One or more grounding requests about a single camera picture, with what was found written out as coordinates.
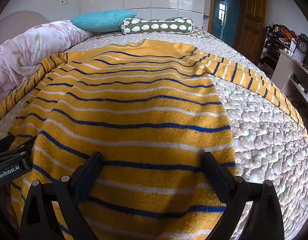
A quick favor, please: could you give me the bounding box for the black table clock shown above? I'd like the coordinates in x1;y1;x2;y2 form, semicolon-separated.
297;35;308;57

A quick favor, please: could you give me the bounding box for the brown wooden door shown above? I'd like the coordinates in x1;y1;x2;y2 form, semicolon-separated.
234;0;268;64

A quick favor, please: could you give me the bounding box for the pale rounded headboard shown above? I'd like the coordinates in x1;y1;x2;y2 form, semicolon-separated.
0;10;51;43

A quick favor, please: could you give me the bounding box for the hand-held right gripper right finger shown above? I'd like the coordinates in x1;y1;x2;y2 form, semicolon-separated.
201;151;285;240

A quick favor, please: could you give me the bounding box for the teal glass door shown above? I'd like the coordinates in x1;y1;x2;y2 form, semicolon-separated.
208;0;242;45

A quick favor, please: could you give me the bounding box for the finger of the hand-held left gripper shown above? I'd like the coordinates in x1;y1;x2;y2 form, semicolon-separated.
0;134;38;158

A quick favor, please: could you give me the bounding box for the yellow striped sweater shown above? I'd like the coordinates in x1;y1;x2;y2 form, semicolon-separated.
0;39;308;240

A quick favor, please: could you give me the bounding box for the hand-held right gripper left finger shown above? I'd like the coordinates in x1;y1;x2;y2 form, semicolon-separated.
19;151;104;240

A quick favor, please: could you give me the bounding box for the olive patterned bolster pillow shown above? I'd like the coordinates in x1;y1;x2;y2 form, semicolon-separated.
120;17;195;35

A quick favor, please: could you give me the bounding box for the white shelf with clutter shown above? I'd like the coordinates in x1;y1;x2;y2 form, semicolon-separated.
271;49;308;120

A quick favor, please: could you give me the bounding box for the teal pillow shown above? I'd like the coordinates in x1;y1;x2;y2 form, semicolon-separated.
70;9;138;33

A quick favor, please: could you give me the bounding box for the pink floral comforter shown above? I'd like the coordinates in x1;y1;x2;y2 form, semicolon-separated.
0;20;93;110

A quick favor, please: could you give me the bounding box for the quilted dotted bedspread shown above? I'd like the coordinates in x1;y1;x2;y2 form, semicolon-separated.
0;26;308;240

